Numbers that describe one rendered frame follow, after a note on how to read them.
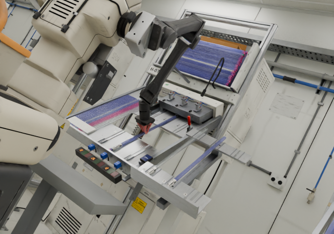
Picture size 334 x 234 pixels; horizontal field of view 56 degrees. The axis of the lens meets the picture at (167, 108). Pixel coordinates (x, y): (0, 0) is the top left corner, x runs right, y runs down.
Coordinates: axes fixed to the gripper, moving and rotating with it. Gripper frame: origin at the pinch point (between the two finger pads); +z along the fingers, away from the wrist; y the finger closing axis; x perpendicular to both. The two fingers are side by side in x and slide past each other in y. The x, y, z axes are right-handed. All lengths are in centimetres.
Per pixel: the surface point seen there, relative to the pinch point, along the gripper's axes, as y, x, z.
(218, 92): -12, -52, -11
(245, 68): -22, -64, -26
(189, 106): -3.8, -33.3, -5.0
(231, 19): 9, -92, -46
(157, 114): 11.3, -20.8, 0.9
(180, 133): -14.8, -13.4, 1.0
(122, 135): 8.0, 10.5, 0.8
